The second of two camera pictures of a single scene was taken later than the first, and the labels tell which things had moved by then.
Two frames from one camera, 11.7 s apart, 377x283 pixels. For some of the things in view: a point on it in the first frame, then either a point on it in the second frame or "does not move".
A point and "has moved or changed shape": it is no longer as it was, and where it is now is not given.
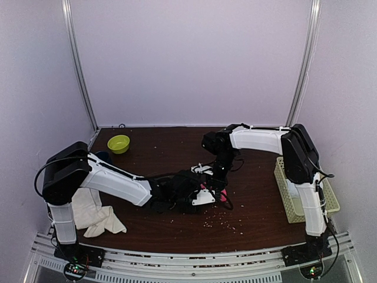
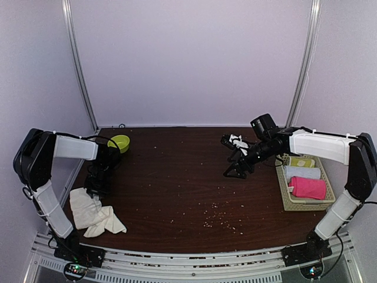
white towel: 89,213 does not move
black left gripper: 192,210 to 101,192
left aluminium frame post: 67,7 does not move
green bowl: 119,144 does not move
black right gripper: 218,183 to 240,159
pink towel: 222,197 has moved or changed shape
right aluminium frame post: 302,82 does not move
